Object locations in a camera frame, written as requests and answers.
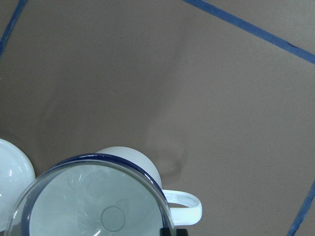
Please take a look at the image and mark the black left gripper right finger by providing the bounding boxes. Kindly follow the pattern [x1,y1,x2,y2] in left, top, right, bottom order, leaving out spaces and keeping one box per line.
[176,229,188,236]

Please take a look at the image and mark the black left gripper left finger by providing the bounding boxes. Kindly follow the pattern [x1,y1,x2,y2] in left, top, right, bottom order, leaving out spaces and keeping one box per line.
[159,228,170,236]

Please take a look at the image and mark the white ceramic lid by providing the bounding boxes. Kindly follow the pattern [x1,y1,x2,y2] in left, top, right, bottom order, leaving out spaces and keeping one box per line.
[0,139,35,236]

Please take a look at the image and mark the white enamel mug blue rim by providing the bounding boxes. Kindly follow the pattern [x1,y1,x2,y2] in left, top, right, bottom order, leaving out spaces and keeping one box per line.
[22,147,203,236]

